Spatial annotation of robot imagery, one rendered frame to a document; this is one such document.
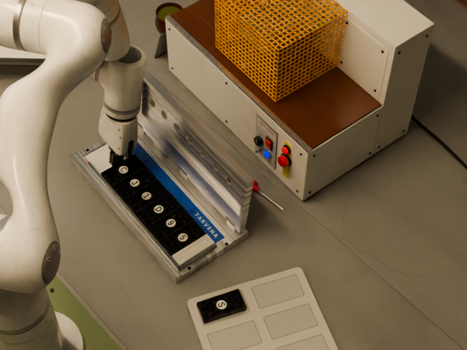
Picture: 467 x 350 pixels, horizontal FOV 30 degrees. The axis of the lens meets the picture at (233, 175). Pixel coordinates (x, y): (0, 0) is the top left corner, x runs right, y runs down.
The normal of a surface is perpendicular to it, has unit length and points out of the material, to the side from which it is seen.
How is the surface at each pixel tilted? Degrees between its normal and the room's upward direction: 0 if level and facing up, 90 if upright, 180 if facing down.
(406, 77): 90
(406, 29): 0
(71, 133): 0
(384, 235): 0
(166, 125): 83
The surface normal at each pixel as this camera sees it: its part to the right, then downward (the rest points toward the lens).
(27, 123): 0.37, -0.01
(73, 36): -0.11, -0.13
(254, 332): 0.00, -0.61
